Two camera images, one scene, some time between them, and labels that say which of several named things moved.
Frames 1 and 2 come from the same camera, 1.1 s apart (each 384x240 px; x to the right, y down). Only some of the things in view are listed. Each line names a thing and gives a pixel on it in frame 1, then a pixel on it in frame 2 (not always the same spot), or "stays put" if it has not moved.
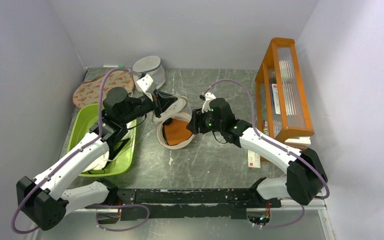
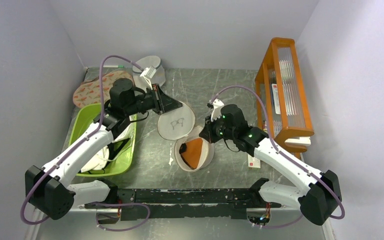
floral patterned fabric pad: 88,92 stays put
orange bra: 176,132 -> 190,151
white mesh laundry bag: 149,65 stays put
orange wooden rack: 281,110 stays put
